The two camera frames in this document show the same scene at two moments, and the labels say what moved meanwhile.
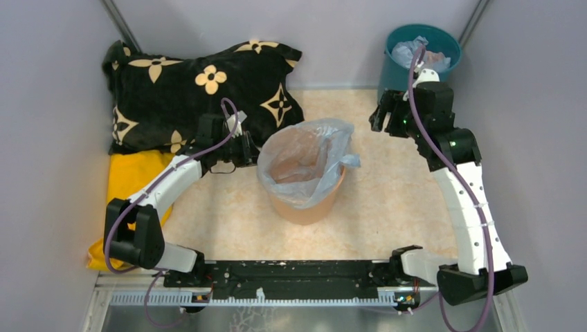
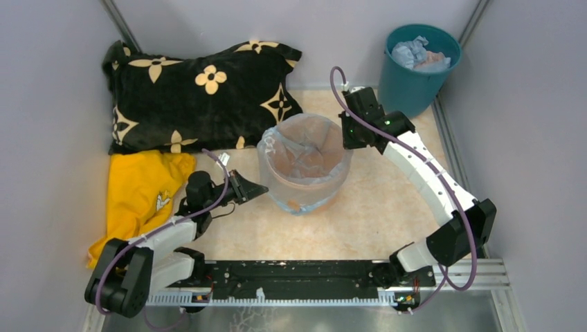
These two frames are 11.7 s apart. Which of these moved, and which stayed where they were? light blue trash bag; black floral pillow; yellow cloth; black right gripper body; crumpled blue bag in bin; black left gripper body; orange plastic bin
Moved: orange plastic bin; black left gripper body; black right gripper body
Stayed: light blue trash bag; yellow cloth; black floral pillow; crumpled blue bag in bin
